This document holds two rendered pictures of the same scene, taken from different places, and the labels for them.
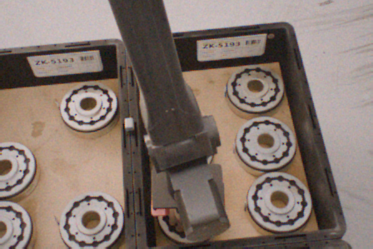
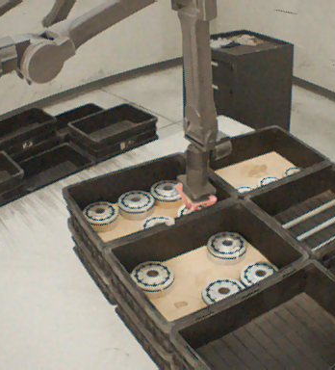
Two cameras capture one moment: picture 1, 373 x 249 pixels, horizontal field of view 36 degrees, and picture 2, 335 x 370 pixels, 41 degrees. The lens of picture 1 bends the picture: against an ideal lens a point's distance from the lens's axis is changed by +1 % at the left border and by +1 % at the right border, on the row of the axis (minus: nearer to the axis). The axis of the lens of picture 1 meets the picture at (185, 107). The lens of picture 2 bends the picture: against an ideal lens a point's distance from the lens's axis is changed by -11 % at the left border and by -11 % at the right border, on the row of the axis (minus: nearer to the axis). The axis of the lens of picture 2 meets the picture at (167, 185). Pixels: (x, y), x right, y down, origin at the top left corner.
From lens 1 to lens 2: 130 cm
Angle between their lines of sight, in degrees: 75
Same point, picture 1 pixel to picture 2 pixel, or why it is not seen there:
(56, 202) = (223, 274)
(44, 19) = not seen: outside the picture
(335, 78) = (53, 230)
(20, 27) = not seen: outside the picture
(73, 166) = (195, 277)
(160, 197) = (209, 188)
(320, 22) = (12, 242)
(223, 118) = (123, 228)
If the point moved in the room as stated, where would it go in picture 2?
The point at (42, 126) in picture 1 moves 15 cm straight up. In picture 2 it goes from (176, 303) to (176, 255)
